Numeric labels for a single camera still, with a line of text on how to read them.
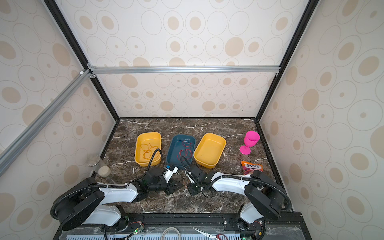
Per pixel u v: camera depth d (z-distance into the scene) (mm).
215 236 699
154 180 677
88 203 431
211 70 1839
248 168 899
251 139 882
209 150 998
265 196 433
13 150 521
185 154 982
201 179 659
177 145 1031
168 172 762
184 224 744
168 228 708
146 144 1020
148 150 998
